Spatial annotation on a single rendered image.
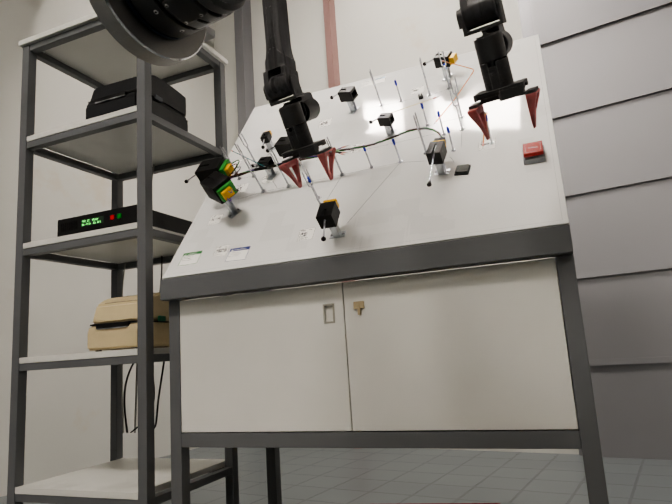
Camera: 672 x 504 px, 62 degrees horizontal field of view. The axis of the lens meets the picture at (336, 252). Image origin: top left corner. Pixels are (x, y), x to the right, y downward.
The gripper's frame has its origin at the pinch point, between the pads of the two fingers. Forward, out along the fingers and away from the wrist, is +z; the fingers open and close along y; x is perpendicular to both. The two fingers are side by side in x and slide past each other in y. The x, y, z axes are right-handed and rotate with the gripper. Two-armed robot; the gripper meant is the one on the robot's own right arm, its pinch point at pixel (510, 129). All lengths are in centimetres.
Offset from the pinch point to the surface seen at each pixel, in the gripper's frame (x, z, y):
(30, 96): -22, -54, 170
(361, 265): 0, 25, 45
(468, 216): -13.7, 21.1, 18.0
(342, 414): 17, 60, 55
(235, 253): -3, 16, 87
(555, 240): -6.8, 28.7, -2.5
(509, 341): 3, 49, 11
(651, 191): -187, 78, -20
